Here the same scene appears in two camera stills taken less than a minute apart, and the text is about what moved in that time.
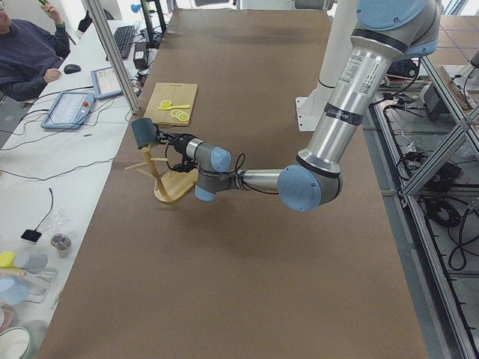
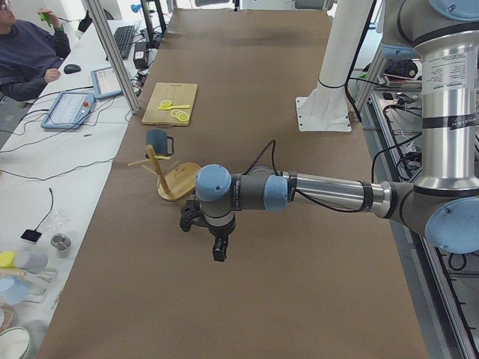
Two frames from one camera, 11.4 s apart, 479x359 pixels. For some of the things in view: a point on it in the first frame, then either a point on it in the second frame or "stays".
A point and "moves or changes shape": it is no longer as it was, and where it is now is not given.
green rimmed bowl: (14, 343) stays
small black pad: (30, 235) stays
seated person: (30, 54) stays
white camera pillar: (310, 107) stays
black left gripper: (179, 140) -> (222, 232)
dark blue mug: (147, 133) moves or changes shape
